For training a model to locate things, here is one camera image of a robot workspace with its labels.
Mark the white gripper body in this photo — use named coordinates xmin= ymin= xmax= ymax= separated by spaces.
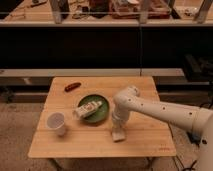
xmin=112 ymin=112 xmax=129 ymax=133

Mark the white sponge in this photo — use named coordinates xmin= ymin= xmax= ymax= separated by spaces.
xmin=112 ymin=132 xmax=126 ymax=142

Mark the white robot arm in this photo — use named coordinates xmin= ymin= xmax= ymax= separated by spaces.
xmin=112 ymin=86 xmax=213 ymax=171

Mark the green plate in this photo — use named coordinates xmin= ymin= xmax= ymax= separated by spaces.
xmin=78 ymin=94 xmax=110 ymax=124

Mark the white food package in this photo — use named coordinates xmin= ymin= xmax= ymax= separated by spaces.
xmin=73 ymin=101 xmax=102 ymax=119

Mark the wooden folding table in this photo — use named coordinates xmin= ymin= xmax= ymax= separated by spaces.
xmin=28 ymin=76 xmax=176 ymax=158

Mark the brown sausage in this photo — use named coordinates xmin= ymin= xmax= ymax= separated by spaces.
xmin=64 ymin=82 xmax=81 ymax=92

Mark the clear plastic cup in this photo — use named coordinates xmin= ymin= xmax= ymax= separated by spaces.
xmin=46 ymin=113 xmax=66 ymax=136

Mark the long workbench shelf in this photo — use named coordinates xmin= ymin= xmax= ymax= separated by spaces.
xmin=0 ymin=0 xmax=213 ymax=27

